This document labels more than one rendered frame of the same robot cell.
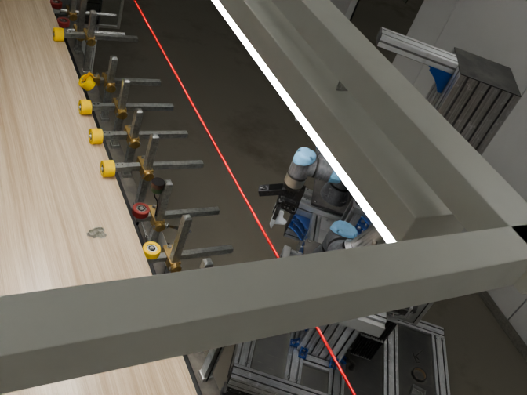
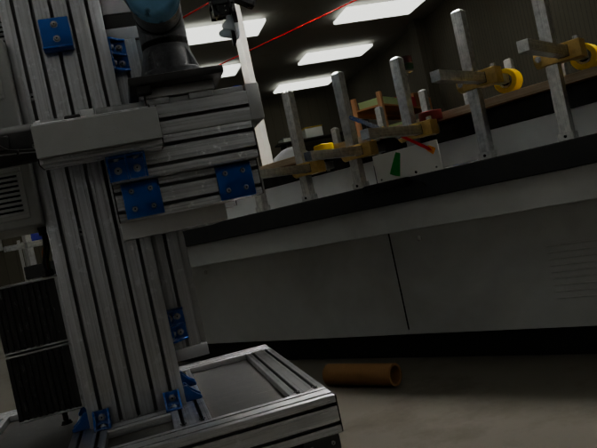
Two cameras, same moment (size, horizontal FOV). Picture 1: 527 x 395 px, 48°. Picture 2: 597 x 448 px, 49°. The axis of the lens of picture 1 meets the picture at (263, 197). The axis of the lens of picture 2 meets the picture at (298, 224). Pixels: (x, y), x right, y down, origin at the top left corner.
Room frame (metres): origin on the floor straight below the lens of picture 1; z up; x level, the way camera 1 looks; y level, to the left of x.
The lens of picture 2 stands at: (4.15, -0.38, 0.65)
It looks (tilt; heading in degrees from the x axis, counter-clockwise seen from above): 1 degrees down; 171
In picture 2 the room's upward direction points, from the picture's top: 12 degrees counter-clockwise
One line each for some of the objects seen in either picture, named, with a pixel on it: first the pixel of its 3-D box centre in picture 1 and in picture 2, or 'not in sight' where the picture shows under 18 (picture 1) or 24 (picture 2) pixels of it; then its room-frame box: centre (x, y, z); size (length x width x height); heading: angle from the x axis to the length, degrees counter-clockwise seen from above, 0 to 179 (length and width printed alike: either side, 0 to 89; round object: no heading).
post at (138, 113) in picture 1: (131, 146); (554, 72); (2.41, 0.74, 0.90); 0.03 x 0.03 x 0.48; 39
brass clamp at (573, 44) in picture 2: (132, 136); (559, 54); (2.43, 0.75, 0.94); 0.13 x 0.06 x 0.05; 39
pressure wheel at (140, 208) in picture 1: (139, 215); (433, 126); (2.01, 0.51, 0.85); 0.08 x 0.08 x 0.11
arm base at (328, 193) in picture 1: (337, 189); (169, 63); (2.50, -0.34, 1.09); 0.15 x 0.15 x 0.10
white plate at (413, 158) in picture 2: (160, 239); (406, 162); (2.02, 0.38, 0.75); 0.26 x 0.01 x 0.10; 39
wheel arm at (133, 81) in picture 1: (130, 81); not in sight; (2.92, 0.98, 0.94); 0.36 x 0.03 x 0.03; 129
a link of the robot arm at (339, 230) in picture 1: (340, 237); not in sight; (2.00, -0.38, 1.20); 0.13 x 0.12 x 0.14; 12
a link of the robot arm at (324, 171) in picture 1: (327, 168); not in sight; (1.85, -0.18, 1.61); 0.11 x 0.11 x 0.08; 12
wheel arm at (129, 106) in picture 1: (130, 106); not in sight; (2.68, 0.87, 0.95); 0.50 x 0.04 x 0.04; 129
